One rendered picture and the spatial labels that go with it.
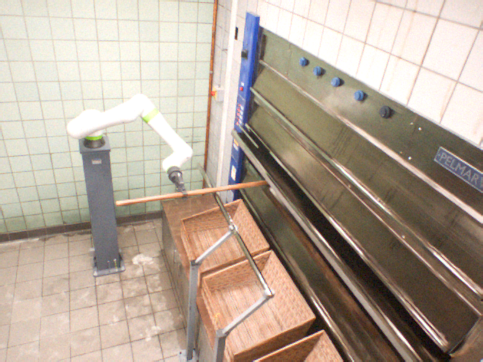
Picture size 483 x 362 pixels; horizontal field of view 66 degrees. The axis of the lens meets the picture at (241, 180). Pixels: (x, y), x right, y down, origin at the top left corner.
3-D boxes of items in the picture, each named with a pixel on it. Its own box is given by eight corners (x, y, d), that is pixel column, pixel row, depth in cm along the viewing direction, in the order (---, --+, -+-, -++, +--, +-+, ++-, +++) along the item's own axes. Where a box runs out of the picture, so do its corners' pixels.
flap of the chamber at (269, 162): (230, 133, 261) (255, 136, 270) (414, 373, 124) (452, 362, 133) (231, 131, 259) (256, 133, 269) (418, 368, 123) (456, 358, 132)
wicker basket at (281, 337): (267, 277, 262) (272, 248, 247) (307, 347, 219) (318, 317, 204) (199, 293, 244) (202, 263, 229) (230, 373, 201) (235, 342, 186)
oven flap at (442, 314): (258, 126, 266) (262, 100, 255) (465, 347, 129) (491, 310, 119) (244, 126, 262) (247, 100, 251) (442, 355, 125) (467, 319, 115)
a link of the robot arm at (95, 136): (77, 139, 258) (73, 113, 248) (90, 130, 271) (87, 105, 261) (95, 143, 257) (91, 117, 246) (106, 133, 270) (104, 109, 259)
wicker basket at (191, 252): (238, 225, 306) (241, 197, 291) (265, 276, 263) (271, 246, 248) (179, 234, 290) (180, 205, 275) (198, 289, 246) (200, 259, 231)
